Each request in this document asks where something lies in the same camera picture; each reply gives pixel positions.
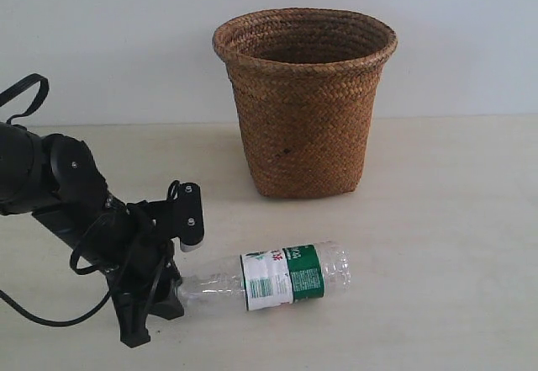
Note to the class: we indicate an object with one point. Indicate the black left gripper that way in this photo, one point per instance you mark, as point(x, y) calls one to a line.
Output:
point(131, 240)

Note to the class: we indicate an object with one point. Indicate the clear plastic bottle green label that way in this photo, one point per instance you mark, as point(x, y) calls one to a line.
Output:
point(266, 279)

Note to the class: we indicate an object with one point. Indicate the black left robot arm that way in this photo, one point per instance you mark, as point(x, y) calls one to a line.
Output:
point(55, 179)

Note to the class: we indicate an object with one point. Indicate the brown woven wicker basket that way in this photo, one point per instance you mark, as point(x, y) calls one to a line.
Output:
point(304, 82)

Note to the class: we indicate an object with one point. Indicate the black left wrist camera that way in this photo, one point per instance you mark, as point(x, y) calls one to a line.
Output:
point(189, 215)

